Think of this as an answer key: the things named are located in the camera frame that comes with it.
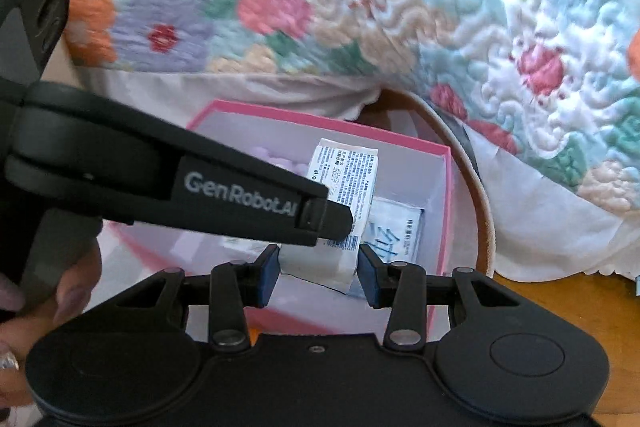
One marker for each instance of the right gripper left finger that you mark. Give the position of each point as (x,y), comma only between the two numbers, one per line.
(232,288)

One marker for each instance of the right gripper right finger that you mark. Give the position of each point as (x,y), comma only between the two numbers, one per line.
(400,287)

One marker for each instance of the blue wet wipes pack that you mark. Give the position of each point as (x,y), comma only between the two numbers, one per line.
(392,231)

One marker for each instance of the white soap packet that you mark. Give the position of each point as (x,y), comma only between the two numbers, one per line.
(349,172)

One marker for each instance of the purple plush toy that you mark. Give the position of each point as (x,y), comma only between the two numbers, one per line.
(262,153)

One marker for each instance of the person left hand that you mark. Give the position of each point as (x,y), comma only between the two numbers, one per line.
(20,334)

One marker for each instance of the pink cardboard box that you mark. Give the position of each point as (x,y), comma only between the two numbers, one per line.
(276,215)

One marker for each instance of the floral quilt bedspread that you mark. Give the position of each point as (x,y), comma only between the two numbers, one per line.
(553,82)

